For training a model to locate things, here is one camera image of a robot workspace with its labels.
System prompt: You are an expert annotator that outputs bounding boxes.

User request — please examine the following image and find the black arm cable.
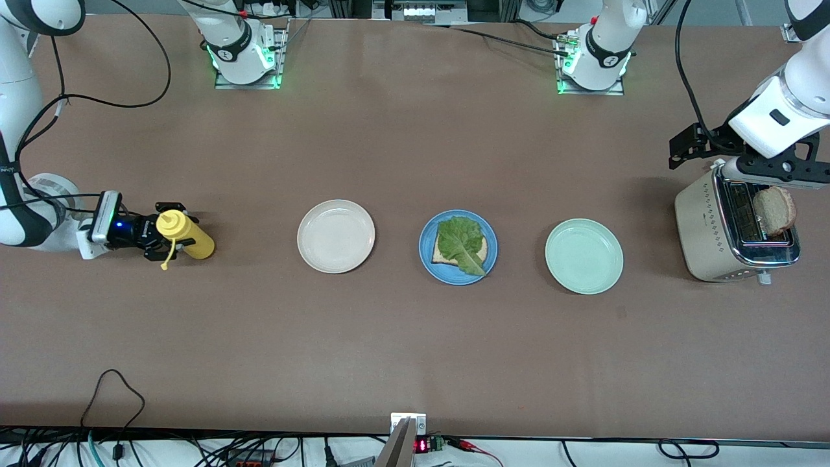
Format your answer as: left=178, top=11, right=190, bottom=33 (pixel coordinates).
left=673, top=0, right=720, bottom=145
left=0, top=0, right=173, bottom=215

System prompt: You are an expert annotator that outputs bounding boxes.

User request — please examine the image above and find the blue round plate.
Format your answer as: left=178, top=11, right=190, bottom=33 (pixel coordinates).
left=419, top=210, right=499, bottom=286

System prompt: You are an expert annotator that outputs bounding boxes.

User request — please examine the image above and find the metal table edge bracket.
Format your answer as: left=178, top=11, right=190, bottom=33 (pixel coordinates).
left=391, top=413, right=427, bottom=437

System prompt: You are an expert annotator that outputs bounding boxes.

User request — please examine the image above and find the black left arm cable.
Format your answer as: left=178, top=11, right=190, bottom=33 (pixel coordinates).
left=673, top=0, right=720, bottom=145

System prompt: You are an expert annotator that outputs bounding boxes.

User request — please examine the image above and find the background control equipment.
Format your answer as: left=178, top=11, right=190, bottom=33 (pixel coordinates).
left=373, top=0, right=468, bottom=24

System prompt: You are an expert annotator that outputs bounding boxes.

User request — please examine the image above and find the black cable loop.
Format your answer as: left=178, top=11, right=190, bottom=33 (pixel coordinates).
left=79, top=368, right=146, bottom=430

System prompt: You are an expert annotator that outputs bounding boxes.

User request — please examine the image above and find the black base power cable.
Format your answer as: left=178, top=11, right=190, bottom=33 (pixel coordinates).
left=415, top=23, right=575, bottom=59

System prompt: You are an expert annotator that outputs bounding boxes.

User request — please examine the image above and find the light green round plate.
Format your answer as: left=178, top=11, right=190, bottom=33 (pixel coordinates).
left=545, top=218, right=624, bottom=295

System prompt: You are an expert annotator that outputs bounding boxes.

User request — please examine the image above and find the grey camera mount pole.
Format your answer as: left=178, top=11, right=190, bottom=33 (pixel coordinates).
left=375, top=418, right=417, bottom=467

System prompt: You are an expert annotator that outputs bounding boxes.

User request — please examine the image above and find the beige metal toaster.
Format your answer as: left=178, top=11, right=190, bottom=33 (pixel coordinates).
left=674, top=162, right=801, bottom=286

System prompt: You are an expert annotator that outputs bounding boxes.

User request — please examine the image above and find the red clip lead wire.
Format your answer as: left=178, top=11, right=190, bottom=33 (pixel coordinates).
left=447, top=438, right=505, bottom=467

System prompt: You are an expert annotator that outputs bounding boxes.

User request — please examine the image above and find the square bread slice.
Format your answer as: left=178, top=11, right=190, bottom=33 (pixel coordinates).
left=431, top=228, right=489, bottom=267

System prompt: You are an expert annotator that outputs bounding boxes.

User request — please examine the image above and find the round-topped toasted bread slice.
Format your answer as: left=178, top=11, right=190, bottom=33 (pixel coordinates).
left=752, top=186, right=798, bottom=237

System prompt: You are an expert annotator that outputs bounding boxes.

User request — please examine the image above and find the yellow squeeze bottle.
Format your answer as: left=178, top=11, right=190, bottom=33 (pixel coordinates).
left=156, top=209, right=216, bottom=271

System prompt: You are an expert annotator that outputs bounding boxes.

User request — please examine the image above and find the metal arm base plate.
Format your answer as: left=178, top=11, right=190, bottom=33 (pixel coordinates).
left=556, top=34, right=627, bottom=97
left=213, top=19, right=290, bottom=91

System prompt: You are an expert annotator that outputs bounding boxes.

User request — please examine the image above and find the off-white round plate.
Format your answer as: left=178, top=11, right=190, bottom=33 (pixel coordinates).
left=297, top=199, right=376, bottom=274

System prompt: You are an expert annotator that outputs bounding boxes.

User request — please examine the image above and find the green lettuce leaf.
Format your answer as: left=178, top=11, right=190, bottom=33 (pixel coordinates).
left=436, top=215, right=488, bottom=278

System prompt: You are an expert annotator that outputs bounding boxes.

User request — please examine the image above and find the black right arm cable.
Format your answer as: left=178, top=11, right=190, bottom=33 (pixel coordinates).
left=0, top=0, right=173, bottom=215

